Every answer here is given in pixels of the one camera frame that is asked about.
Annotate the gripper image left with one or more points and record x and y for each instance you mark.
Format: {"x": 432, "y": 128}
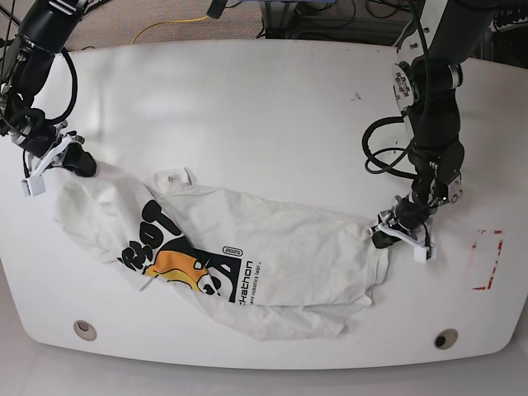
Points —
{"x": 30, "y": 131}

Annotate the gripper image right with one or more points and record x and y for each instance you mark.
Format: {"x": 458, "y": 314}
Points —
{"x": 408, "y": 214}

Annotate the white T-shirt with LeRobot print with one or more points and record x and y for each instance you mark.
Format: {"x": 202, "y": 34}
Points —
{"x": 267, "y": 269}

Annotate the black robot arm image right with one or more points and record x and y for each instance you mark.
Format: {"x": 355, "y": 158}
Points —
{"x": 426, "y": 74}

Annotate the red tape rectangle marker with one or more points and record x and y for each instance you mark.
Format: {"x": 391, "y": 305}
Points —
{"x": 484, "y": 258}

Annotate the white power strip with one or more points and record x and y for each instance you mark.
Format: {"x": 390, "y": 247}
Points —
{"x": 510, "y": 17}

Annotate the right table cable grommet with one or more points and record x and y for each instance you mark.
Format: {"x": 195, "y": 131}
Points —
{"x": 446, "y": 339}

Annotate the table cable grommet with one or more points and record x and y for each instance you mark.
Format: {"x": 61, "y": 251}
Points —
{"x": 85, "y": 330}
{"x": 446, "y": 339}

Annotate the left table cable grommet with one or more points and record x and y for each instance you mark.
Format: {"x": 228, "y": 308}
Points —
{"x": 85, "y": 330}

